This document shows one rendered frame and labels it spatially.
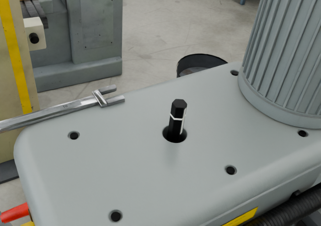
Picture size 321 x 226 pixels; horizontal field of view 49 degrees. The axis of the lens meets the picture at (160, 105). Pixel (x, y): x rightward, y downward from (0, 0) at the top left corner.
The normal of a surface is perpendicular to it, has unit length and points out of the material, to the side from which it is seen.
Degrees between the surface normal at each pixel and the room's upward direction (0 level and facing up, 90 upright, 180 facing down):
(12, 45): 90
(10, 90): 90
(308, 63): 90
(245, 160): 0
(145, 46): 0
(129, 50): 0
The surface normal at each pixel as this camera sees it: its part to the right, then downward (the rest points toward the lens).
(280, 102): -0.57, 0.51
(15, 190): 0.08, -0.74
